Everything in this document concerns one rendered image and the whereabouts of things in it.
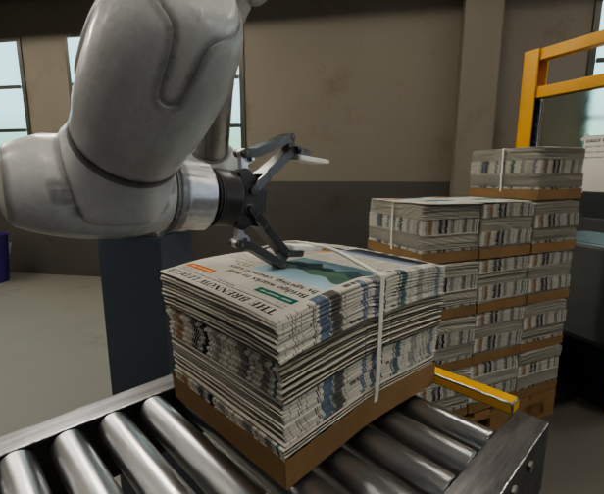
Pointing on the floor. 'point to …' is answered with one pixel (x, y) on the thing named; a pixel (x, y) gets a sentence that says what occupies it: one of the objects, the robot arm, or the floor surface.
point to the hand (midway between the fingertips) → (315, 204)
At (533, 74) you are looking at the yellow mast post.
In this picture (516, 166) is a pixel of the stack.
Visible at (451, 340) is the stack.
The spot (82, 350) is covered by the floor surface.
